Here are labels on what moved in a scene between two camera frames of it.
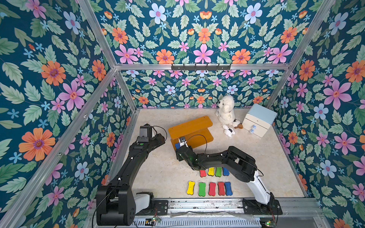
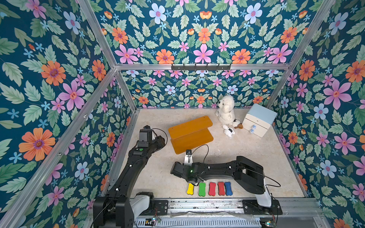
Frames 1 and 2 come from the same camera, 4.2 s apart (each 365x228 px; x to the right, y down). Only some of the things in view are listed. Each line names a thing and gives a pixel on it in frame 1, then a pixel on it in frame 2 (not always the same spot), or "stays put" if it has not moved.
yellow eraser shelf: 190,188 stays put
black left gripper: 160,140 stays put
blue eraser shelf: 228,191 stays put
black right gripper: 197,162 -> 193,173
